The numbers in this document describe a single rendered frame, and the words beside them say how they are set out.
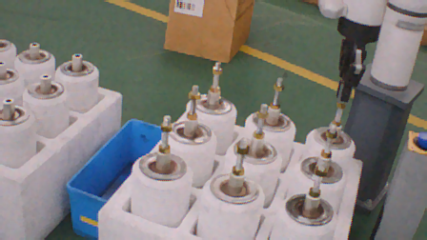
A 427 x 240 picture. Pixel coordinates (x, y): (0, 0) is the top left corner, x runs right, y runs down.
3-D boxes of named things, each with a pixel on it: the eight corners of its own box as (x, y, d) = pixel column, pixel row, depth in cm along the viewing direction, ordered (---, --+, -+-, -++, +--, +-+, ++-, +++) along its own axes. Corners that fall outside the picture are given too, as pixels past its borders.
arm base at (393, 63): (376, 69, 121) (394, 0, 112) (412, 83, 116) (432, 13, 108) (363, 79, 114) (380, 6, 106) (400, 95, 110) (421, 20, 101)
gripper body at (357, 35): (387, 26, 84) (375, 77, 88) (377, 10, 91) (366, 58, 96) (344, 17, 84) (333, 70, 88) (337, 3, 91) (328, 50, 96)
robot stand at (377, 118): (342, 167, 139) (371, 62, 124) (390, 189, 132) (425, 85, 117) (317, 190, 128) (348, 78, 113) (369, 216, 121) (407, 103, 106)
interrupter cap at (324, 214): (281, 195, 83) (282, 191, 82) (327, 198, 83) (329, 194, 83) (288, 227, 76) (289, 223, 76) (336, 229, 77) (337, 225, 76)
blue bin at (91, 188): (128, 161, 129) (131, 117, 123) (171, 174, 126) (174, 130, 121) (66, 232, 103) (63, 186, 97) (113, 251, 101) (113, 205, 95)
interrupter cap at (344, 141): (345, 130, 103) (345, 128, 103) (355, 151, 97) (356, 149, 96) (309, 128, 102) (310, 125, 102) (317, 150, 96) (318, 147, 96)
